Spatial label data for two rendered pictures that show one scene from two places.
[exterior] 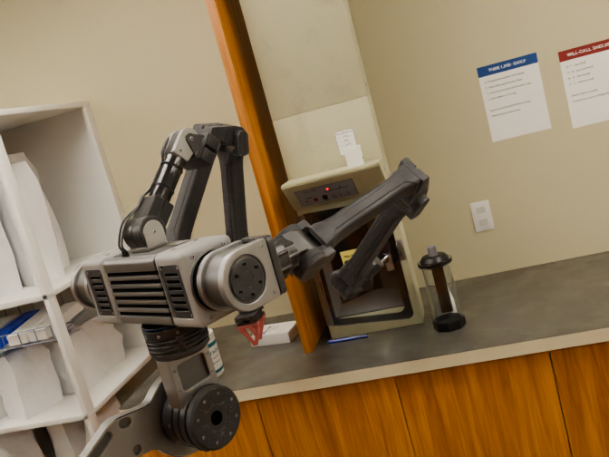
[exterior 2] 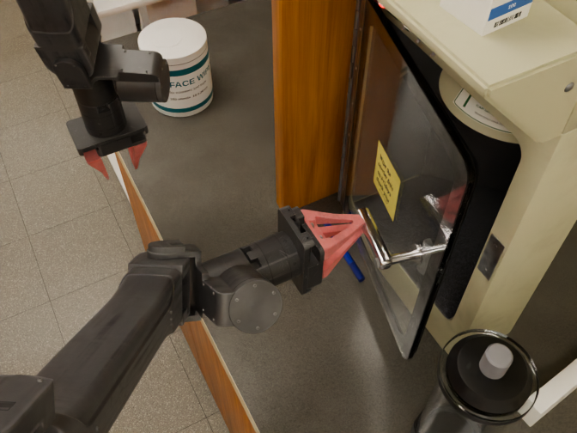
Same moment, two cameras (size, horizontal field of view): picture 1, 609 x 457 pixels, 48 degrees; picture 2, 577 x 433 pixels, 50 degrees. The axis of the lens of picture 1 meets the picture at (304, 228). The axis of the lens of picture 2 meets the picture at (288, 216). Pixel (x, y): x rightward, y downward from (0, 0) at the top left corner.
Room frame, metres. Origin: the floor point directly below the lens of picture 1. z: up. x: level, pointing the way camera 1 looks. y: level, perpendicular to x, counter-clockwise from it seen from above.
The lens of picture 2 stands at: (1.75, -0.43, 1.80)
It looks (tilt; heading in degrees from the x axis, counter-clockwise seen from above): 52 degrees down; 47
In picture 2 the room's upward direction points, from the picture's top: straight up
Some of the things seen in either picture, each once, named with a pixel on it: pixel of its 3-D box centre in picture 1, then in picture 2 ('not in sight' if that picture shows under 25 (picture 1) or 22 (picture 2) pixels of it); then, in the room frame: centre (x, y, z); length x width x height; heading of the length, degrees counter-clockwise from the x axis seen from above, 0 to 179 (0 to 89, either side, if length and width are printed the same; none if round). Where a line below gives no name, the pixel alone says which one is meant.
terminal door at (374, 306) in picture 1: (355, 265); (388, 192); (2.20, -0.13, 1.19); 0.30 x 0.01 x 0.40; 62
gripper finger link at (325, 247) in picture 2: not in sight; (328, 239); (2.09, -0.13, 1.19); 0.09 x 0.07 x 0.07; 165
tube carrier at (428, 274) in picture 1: (441, 291); (466, 409); (2.10, -0.37, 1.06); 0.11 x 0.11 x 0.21
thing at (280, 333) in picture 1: (275, 334); not in sight; (2.45, 0.20, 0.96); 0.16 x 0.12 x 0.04; 67
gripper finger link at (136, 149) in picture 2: (254, 326); (120, 148); (2.01, 0.22, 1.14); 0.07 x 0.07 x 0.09; 75
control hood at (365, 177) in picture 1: (335, 186); (414, 13); (2.18, -0.13, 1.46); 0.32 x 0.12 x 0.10; 75
